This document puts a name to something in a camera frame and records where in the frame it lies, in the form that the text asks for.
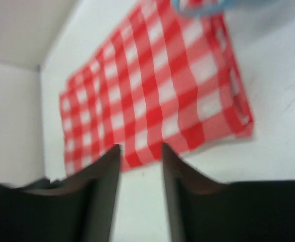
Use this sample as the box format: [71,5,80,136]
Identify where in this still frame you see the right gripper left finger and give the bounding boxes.
[0,145,121,241]

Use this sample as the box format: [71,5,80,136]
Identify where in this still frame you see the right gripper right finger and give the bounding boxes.
[162,143,295,241]

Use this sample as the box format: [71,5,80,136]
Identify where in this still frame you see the red checkered cloth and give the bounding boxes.
[60,1,254,175]

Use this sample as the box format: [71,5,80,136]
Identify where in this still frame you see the blue mug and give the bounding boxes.
[170,0,240,17]

